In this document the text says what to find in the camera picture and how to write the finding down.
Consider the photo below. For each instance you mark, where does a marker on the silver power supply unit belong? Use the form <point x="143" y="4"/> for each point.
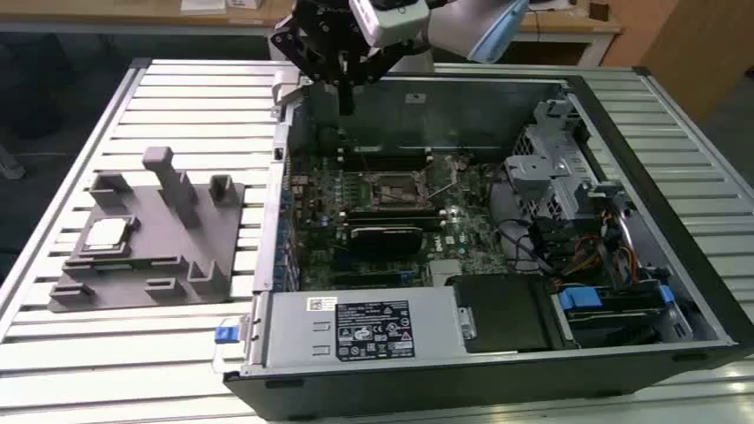
<point x="294" y="335"/>

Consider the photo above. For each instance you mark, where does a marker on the grey furniture foot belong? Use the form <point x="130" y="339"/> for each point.
<point x="12" y="163"/>

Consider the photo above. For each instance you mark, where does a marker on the metal drive cage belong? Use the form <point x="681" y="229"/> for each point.
<point x="539" y="172"/>

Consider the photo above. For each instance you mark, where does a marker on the grey plastic parts rack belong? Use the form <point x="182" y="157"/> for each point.
<point x="164" y="265"/>

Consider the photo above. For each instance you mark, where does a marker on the small black box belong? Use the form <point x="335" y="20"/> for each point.
<point x="599" y="11"/>

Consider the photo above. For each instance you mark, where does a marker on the blue disk carrier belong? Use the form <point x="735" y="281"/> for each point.
<point x="579" y="298"/>

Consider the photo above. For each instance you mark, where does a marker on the wooden desk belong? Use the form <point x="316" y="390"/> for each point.
<point x="118" y="17"/>

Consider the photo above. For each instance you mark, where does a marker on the CPU socket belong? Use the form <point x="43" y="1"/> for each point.
<point x="395" y="182"/>

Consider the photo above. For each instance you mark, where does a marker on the silver chipset heatsink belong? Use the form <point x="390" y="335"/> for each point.
<point x="446" y="271"/>

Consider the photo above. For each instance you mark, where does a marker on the black plastic shroud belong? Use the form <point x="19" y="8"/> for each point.
<point x="506" y="313"/>

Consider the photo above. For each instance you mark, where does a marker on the black expansion slot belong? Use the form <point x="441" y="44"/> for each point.
<point x="364" y="279"/>

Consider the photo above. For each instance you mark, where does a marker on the silver square CPU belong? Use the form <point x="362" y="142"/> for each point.
<point x="107" y="234"/>

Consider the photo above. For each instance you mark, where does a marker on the wooden cabinet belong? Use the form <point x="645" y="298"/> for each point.
<point x="695" y="53"/>

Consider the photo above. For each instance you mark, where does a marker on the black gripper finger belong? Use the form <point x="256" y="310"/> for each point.
<point x="379" y="66"/>
<point x="288" y="40"/>

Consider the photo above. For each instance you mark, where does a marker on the green motherboard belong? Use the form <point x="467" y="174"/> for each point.
<point x="471" y="240"/>

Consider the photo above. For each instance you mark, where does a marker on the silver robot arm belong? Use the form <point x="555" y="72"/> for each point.
<point x="450" y="26"/>

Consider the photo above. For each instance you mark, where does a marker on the black open PC case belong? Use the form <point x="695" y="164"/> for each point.
<point x="412" y="388"/>

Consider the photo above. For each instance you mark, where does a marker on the blue case latch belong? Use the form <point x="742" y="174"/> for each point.
<point x="226" y="334"/>

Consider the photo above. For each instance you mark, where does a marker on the pale blue teach pendant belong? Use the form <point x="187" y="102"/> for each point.
<point x="495" y="35"/>

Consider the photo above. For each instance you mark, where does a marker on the black graphics card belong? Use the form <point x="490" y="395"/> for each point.
<point x="386" y="245"/>

